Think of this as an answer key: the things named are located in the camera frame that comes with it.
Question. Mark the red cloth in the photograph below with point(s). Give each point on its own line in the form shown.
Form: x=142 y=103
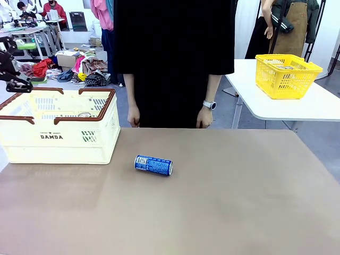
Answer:
x=42 y=67

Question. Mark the pink hanging garment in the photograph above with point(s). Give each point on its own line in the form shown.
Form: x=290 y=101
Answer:
x=102 y=14

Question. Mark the open cardboard box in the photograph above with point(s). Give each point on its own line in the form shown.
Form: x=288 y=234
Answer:
x=66 y=61

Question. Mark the black sign board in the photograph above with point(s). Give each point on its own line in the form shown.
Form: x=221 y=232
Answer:
x=78 y=21

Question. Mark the person's left forearm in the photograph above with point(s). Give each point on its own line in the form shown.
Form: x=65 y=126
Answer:
x=212 y=86

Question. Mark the black stand poles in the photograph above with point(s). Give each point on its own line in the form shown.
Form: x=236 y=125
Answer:
x=317 y=26

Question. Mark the silver can in yellow basket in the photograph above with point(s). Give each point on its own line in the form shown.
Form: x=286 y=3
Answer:
x=288 y=67

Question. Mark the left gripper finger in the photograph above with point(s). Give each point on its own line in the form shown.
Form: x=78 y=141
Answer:
x=18 y=85
x=9 y=43

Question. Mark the white wristwatch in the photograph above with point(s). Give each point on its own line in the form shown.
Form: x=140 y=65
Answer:
x=210 y=105

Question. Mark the white side table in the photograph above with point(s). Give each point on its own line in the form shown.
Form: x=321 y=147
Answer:
x=292 y=109

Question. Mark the mannequin with brown apron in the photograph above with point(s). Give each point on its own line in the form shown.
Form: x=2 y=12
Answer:
x=295 y=26

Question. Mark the blue hanging garment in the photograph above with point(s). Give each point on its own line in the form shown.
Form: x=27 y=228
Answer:
x=107 y=50

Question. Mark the person's right hand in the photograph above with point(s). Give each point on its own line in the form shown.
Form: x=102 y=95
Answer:
x=133 y=115

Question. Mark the person's black dress torso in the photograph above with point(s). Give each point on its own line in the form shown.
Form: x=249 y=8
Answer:
x=172 y=53

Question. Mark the silver-topped drink can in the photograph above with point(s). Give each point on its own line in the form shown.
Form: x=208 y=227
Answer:
x=84 y=115

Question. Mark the blue denim cloth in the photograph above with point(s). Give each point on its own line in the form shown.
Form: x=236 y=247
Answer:
x=65 y=75

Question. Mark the patterned pink cloth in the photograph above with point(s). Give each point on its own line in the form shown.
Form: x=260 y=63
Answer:
x=26 y=70

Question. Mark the seated person with black hair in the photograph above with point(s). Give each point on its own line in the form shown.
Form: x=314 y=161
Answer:
x=25 y=9

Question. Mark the person's right forearm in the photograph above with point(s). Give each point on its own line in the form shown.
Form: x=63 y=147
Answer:
x=129 y=89

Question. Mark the yellow plastic shopping basket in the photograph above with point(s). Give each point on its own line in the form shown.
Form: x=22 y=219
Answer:
x=287 y=85

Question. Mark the grey background desk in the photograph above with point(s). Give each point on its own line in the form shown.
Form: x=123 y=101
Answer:
x=34 y=30

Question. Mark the side table metal leg frame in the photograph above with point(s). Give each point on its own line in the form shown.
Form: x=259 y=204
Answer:
x=237 y=111

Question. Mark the person in red jacket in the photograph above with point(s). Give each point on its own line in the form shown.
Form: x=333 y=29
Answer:
x=54 y=10

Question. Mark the cream basket with brown rim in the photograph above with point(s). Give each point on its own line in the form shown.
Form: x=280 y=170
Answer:
x=58 y=148

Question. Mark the colourful clothes pile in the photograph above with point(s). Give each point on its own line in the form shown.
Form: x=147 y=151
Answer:
x=91 y=63

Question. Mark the person's left hand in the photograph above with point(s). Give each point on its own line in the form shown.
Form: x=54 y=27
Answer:
x=204 y=118

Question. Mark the blue drink can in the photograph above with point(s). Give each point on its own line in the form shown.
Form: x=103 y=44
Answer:
x=154 y=165

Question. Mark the black white checkered bag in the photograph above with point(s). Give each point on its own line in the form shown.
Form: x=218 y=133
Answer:
x=97 y=79

